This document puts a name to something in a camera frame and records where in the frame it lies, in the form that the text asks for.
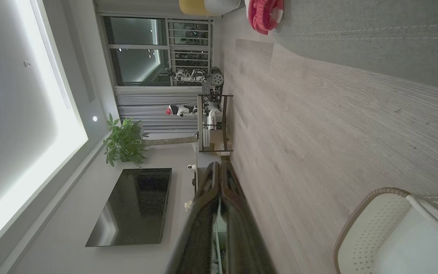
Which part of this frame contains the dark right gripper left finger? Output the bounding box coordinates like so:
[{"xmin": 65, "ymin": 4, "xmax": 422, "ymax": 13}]
[{"xmin": 165, "ymin": 162, "xmax": 221, "ymax": 274}]

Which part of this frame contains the large glass window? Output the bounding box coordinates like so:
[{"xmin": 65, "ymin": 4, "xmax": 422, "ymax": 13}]
[{"xmin": 101, "ymin": 14, "xmax": 215, "ymax": 87}]

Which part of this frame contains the green potted plant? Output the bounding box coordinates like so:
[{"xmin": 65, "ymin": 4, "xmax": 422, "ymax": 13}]
[{"xmin": 103, "ymin": 113, "xmax": 199, "ymax": 167}]

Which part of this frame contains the grey fabric sofa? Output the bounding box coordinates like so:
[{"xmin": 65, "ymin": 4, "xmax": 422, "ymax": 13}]
[{"xmin": 271, "ymin": 0, "xmax": 438, "ymax": 94}]

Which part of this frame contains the brown cardboard box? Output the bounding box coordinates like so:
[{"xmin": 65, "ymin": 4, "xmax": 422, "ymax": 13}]
[{"xmin": 208, "ymin": 129, "xmax": 233, "ymax": 153}]

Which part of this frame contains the linear ceiling air vent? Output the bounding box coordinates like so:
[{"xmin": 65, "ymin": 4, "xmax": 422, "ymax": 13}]
[{"xmin": 29, "ymin": 0, "xmax": 71, "ymax": 110}]

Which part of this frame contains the yellow chair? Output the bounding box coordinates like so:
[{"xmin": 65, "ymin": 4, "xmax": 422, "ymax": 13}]
[{"xmin": 178, "ymin": 0, "xmax": 209, "ymax": 17}]

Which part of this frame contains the black flat television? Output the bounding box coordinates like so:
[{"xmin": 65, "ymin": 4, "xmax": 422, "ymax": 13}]
[{"xmin": 85, "ymin": 168, "xmax": 173, "ymax": 248}]

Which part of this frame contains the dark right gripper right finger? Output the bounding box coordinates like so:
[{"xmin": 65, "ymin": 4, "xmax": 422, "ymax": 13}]
[{"xmin": 220, "ymin": 163, "xmax": 277, "ymax": 274}]

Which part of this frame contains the white perforated laundry basket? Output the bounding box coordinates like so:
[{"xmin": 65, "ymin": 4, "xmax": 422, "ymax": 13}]
[{"xmin": 334, "ymin": 187, "xmax": 438, "ymax": 274}]

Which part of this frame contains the red garment with mint stripes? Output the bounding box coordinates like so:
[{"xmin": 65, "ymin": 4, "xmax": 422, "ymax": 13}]
[{"xmin": 247, "ymin": 0, "xmax": 284, "ymax": 35}]

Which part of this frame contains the grey gear-shaped machine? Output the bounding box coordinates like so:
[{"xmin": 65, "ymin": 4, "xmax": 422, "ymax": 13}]
[{"xmin": 209, "ymin": 67, "xmax": 225, "ymax": 96}]

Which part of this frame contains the white humanoid robot figure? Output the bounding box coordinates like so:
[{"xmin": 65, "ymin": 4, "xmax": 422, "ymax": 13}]
[{"xmin": 165, "ymin": 67, "xmax": 207, "ymax": 83}]

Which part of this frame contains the grey curtain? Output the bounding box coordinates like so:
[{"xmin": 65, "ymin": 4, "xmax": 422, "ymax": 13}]
[{"xmin": 114, "ymin": 85, "xmax": 203, "ymax": 140}]

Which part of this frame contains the white robot figure, red head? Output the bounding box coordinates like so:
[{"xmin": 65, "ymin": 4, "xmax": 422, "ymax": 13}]
[{"xmin": 165, "ymin": 103, "xmax": 199, "ymax": 118}]

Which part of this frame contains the dark metal shelf rack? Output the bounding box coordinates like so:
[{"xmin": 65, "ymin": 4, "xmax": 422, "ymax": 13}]
[{"xmin": 197, "ymin": 94, "xmax": 234, "ymax": 153}]

